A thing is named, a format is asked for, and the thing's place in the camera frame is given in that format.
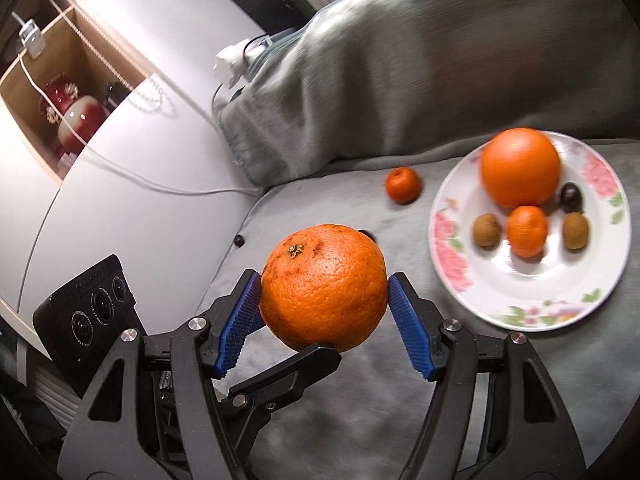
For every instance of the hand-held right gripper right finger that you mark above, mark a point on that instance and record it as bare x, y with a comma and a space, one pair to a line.
407, 325

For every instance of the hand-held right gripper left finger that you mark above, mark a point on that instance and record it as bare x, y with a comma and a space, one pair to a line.
240, 320

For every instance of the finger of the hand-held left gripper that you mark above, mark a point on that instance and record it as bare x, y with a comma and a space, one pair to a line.
295, 367

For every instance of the dark plum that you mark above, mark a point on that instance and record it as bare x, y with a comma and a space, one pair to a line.
570, 197
240, 240

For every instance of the large rough orange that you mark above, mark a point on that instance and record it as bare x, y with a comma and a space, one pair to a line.
325, 290

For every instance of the white floral plate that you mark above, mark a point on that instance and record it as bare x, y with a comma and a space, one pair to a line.
525, 290

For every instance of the brown longan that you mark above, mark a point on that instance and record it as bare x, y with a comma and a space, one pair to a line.
487, 230

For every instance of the small mandarin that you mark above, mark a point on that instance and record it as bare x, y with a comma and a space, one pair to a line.
402, 185
527, 230

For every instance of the kiwi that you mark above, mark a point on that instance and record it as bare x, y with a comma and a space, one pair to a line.
576, 230

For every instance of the large smooth orange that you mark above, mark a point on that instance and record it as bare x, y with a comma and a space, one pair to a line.
520, 167

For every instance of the light grey fleece blanket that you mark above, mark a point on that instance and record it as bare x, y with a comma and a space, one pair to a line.
360, 410

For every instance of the white curved cabinet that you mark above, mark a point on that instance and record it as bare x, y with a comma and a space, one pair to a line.
125, 210

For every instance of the red and white vase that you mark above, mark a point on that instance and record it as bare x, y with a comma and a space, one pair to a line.
80, 122

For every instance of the red and gold vase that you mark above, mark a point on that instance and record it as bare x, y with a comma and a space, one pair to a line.
57, 92

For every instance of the white power strip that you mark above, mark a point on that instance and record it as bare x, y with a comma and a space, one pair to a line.
230, 62

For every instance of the grey pillow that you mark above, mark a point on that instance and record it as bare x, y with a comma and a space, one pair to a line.
400, 60

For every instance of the white charger plug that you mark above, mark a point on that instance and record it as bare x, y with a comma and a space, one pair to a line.
31, 37

